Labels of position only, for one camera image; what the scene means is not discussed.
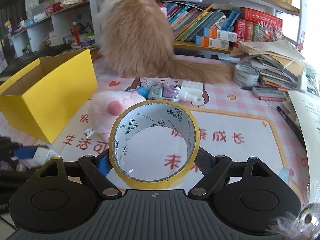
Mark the white staples box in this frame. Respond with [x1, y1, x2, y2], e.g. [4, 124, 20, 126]
[181, 80, 204, 99]

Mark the orange white medicine box upper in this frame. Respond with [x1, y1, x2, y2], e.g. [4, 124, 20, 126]
[203, 28, 238, 42]

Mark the dark blue spray bottle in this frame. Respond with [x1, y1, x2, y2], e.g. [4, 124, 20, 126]
[175, 86, 203, 102]

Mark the white power adapter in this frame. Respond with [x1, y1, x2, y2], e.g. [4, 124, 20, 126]
[33, 147, 60, 166]

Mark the white green lid jar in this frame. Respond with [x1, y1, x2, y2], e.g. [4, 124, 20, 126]
[85, 33, 95, 46]

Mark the orange fluffy cat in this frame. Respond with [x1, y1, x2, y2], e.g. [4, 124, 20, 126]
[96, 0, 234, 83]

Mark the grey purple toy truck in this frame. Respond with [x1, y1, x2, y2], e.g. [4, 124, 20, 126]
[148, 83, 179, 102]

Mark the black pen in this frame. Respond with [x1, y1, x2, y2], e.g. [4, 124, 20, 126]
[277, 106, 306, 149]

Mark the orange white medicine box lower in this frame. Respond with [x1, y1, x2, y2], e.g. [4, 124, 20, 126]
[195, 36, 229, 50]

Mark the pink plush pig toy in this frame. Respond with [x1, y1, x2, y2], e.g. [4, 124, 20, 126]
[88, 91, 146, 141]

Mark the yellow cardboard box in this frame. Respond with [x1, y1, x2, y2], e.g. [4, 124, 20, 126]
[1, 49, 98, 143]

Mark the blue plastic wrapper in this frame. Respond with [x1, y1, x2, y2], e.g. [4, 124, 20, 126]
[133, 86, 149, 100]

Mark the stack of papers and books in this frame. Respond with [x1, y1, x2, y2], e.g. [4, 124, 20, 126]
[229, 39, 319, 96]

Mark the white wooden bookshelf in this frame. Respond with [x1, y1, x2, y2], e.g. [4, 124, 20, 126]
[11, 0, 300, 57]

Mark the orange white medicine box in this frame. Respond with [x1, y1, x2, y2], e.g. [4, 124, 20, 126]
[195, 36, 229, 50]
[203, 28, 238, 42]

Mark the yellow tape roll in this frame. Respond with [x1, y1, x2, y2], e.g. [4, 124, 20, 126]
[108, 100, 200, 190]

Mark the white paper sheet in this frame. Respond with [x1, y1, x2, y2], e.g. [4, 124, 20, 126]
[289, 91, 319, 182]

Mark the pink checkered tablecloth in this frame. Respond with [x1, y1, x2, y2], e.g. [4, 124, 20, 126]
[1, 59, 309, 206]

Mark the red box on books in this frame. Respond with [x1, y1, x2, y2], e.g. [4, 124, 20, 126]
[240, 7, 283, 28]

